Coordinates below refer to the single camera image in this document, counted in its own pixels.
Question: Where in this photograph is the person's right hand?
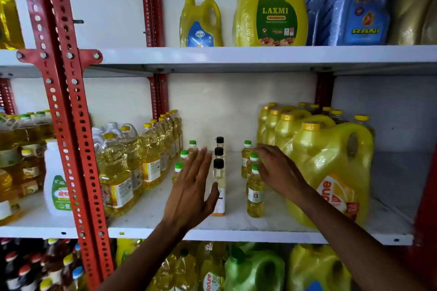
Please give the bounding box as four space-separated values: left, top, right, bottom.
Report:
254 143 310 205

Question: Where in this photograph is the person's left hand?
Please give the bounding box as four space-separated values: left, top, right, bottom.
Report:
163 146 220 232

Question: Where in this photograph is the person's right forearm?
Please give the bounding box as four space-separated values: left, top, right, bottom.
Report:
295 185 429 291

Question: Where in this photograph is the person's left forearm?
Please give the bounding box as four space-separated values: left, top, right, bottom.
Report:
97 221 192 291

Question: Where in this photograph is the white shelf board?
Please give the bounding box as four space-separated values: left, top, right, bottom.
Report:
0 45 437 78
0 150 434 246

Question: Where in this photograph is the yellow oil jug red label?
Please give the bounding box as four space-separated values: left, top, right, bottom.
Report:
286 122 375 230

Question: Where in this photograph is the oil bottle white label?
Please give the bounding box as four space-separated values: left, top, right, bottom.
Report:
198 242 227 291

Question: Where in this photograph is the green oil jug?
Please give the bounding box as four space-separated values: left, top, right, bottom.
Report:
224 246 286 291

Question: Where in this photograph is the red perforated steel upright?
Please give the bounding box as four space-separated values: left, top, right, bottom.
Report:
0 78 16 115
408 149 437 283
141 0 170 119
17 0 115 288
314 73 336 108

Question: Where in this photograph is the row of large oil bottles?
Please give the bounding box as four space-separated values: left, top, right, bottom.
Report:
91 109 184 217

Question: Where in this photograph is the small yellow jug blue label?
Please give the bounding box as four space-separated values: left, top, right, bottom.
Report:
180 0 224 48

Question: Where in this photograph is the large yellow jug green label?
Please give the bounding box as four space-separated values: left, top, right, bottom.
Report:
233 0 309 47

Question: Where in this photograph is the blue oil jug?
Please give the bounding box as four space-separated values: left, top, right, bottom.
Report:
318 0 392 46
305 0 325 46

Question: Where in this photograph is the white jug green label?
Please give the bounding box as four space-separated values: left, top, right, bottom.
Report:
43 139 72 216

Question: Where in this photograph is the yellow-cap bottle brown label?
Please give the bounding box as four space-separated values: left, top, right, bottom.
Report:
19 148 46 197

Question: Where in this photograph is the cluster of dark sauce bottles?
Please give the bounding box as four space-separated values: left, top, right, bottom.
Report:
0 238 85 291

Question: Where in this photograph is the cluster of medium oil bottles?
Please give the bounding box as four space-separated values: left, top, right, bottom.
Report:
0 107 56 169

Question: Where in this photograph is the yellow jug white label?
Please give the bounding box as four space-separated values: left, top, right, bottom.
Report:
0 169 23 227

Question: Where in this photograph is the golden oil jug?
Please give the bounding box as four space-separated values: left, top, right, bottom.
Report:
389 0 437 46

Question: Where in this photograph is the tall yellow oil bottle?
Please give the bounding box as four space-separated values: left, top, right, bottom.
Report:
0 0 25 50

